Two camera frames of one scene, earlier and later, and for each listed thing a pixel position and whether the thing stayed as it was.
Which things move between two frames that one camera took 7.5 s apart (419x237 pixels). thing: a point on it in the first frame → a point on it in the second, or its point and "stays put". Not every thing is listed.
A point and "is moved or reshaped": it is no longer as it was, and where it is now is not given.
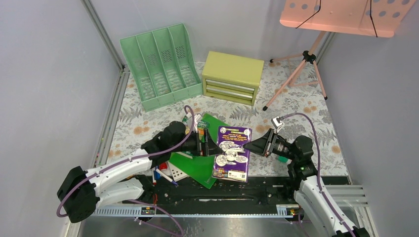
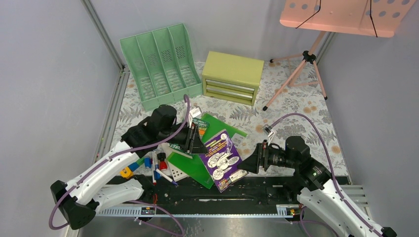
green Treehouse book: [201, 125] stays put
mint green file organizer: [163, 63] stays put
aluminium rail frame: [106, 136] stays put
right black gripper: [264, 145] → [252, 163]
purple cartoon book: [232, 163] is moved or reshaped
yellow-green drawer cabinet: [231, 77] stays put
